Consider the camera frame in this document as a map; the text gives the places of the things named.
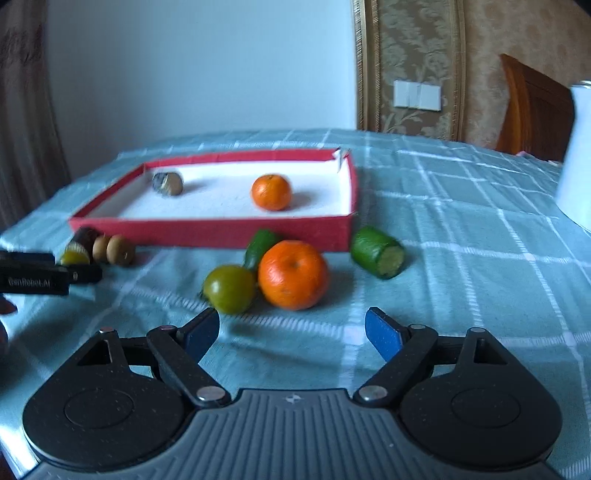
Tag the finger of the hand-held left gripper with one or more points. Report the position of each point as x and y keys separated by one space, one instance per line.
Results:
x=85 y=273

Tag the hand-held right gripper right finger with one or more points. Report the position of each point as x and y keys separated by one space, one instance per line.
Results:
x=383 y=330

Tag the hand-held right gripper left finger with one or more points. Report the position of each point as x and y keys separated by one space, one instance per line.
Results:
x=203 y=330

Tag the brown kiwi fruit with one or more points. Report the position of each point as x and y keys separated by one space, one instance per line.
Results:
x=122 y=250
x=100 y=249

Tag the dark piece with yellow end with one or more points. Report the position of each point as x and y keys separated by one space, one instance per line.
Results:
x=84 y=237

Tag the green tomato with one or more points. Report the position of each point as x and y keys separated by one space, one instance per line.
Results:
x=230 y=290

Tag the green cucumber piece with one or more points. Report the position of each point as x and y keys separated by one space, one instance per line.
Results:
x=371 y=249
x=259 y=243

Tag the red cardboard box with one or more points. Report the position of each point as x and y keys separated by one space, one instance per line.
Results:
x=207 y=233

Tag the orange mandarin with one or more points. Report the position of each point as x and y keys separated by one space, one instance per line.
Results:
x=271 y=192
x=293 y=274

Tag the person's left hand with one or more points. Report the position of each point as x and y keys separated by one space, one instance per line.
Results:
x=7 y=307

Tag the green checked tablecloth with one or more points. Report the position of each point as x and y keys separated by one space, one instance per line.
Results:
x=461 y=277

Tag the dark eggplant piece in tray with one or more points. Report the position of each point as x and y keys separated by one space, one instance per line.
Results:
x=168 y=183

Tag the brown curtain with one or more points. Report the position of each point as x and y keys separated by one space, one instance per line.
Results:
x=27 y=115

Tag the white kettle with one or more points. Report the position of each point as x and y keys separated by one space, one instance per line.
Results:
x=577 y=161

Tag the wooden chair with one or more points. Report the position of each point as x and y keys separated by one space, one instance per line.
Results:
x=531 y=110

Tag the white wall switch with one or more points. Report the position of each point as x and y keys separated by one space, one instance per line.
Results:
x=417 y=94

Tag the gold wall panel frame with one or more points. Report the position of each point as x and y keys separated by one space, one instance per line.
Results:
x=360 y=69

